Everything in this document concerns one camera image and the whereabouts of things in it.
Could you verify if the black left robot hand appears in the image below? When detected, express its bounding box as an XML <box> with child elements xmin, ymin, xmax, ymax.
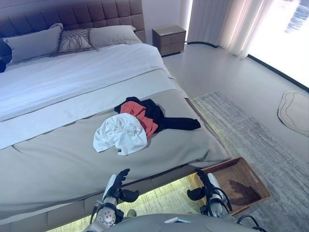
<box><xmin>103</xmin><ymin>168</ymin><xmax>140</xmax><ymax>203</ymax></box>

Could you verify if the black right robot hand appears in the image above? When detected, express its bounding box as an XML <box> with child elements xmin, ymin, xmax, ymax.
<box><xmin>187</xmin><ymin>168</ymin><xmax>222</xmax><ymax>202</ymax></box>

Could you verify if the white garment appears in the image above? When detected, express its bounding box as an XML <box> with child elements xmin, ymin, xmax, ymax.
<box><xmin>93</xmin><ymin>112</ymin><xmax>148</xmax><ymax>156</ymax></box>

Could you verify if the black garment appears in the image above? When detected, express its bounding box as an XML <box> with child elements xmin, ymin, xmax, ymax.
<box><xmin>114</xmin><ymin>96</ymin><xmax>201</xmax><ymax>134</ymax></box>

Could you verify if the orange garment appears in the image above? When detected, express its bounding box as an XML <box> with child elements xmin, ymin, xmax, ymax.
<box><xmin>120</xmin><ymin>101</ymin><xmax>159</xmax><ymax>140</ymax></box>

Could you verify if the brown wicker basket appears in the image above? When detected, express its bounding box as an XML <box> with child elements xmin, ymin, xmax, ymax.
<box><xmin>201</xmin><ymin>157</ymin><xmax>271</xmax><ymax>216</ymax></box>

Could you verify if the beige bed blanket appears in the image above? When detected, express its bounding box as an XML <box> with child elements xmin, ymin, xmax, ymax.
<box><xmin>0</xmin><ymin>69</ymin><xmax>232</xmax><ymax>218</ymax></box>

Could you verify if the grey robot torso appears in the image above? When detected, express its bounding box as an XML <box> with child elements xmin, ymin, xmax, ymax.
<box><xmin>84</xmin><ymin>212</ymin><xmax>242</xmax><ymax>232</ymax></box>

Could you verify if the grey striped area rug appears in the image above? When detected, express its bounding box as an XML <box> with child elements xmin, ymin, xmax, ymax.
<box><xmin>118</xmin><ymin>90</ymin><xmax>309</xmax><ymax>232</ymax></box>

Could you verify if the small cream oval mat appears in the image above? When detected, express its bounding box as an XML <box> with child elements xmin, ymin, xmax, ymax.
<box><xmin>277</xmin><ymin>90</ymin><xmax>309</xmax><ymax>136</ymax></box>

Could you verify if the white duvet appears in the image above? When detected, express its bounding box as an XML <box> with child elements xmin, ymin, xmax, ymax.
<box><xmin>0</xmin><ymin>43</ymin><xmax>178</xmax><ymax>150</ymax></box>

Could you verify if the brown wooden nightstand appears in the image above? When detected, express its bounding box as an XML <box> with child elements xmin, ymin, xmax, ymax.
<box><xmin>152</xmin><ymin>25</ymin><xmax>187</xmax><ymax>57</ymax></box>

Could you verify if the patterned beige cushion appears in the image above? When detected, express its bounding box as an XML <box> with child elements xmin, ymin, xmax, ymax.
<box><xmin>52</xmin><ymin>28</ymin><xmax>100</xmax><ymax>58</ymax></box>

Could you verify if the plain beige pillow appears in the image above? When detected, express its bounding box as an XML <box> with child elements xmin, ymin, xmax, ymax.
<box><xmin>88</xmin><ymin>25</ymin><xmax>142</xmax><ymax>48</ymax></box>

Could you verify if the cream sheer curtain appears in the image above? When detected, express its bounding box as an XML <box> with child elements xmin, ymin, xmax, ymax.
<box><xmin>187</xmin><ymin>0</ymin><xmax>299</xmax><ymax>59</ymax></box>

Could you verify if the large grey pillow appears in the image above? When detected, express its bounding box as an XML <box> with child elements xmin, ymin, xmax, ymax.
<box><xmin>2</xmin><ymin>23</ymin><xmax>64</xmax><ymax>65</ymax></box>

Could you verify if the bright glass window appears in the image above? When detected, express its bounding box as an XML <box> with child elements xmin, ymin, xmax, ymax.
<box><xmin>248</xmin><ymin>0</ymin><xmax>309</xmax><ymax>89</ymax></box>

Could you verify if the brown tufted headboard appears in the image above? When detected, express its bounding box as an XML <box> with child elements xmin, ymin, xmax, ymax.
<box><xmin>0</xmin><ymin>0</ymin><xmax>146</xmax><ymax>44</ymax></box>

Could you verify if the brown upholstered bed frame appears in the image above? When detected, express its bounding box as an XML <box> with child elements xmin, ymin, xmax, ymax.
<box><xmin>0</xmin><ymin>24</ymin><xmax>232</xmax><ymax>232</ymax></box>

